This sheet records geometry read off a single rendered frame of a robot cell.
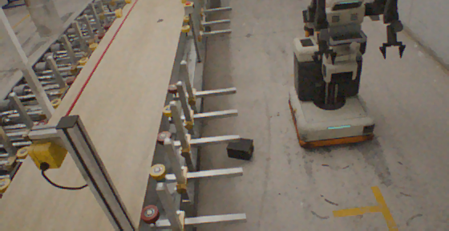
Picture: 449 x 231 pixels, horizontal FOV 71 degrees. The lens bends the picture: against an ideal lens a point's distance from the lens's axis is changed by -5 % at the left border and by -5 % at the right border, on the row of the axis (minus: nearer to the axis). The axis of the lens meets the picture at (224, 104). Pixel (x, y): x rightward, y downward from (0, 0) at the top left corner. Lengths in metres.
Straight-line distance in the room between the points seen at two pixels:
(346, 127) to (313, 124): 0.26
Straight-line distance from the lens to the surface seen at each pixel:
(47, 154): 0.75
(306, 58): 2.74
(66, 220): 1.69
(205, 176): 1.66
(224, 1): 5.93
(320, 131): 2.77
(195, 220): 1.54
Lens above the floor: 2.07
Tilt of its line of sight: 36 degrees down
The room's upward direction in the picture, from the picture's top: 10 degrees counter-clockwise
